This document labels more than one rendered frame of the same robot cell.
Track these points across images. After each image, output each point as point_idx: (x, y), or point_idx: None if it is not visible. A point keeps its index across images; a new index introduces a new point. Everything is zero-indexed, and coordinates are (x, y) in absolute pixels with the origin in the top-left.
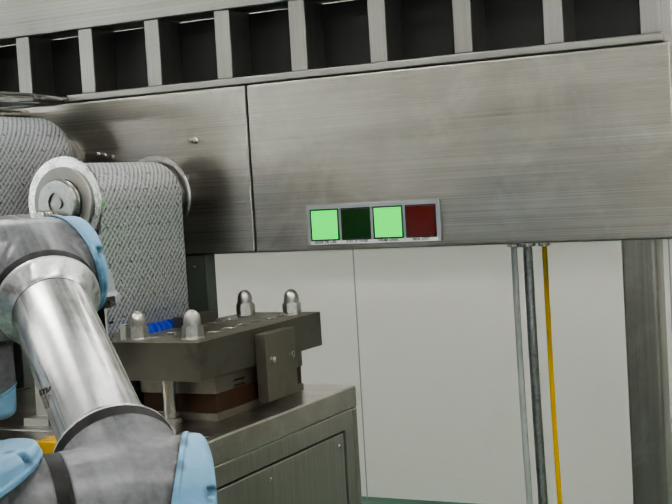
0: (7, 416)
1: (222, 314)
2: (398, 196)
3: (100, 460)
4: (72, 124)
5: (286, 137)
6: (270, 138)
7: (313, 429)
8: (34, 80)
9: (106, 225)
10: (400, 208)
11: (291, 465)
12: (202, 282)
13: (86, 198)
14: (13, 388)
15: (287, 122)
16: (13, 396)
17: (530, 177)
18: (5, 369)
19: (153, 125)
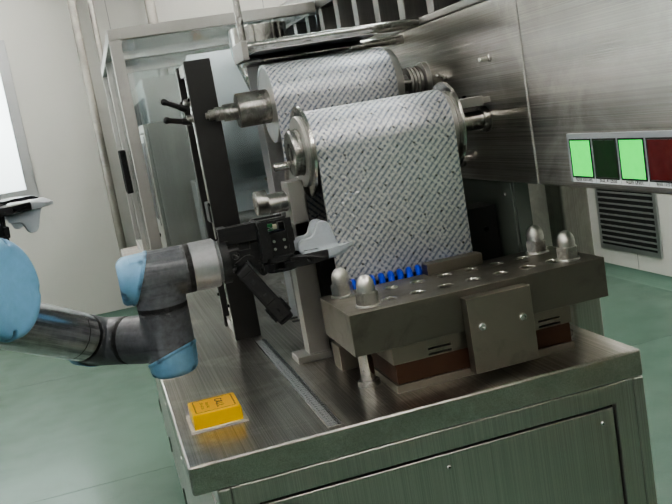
0: (175, 375)
1: None
2: (642, 124)
3: None
4: (424, 46)
5: (547, 50)
6: (536, 52)
7: (540, 408)
8: (407, 3)
9: (329, 174)
10: (641, 142)
11: (494, 450)
12: (511, 211)
13: (305, 149)
14: (177, 351)
15: (546, 31)
16: (180, 358)
17: None
18: (166, 334)
19: (464, 43)
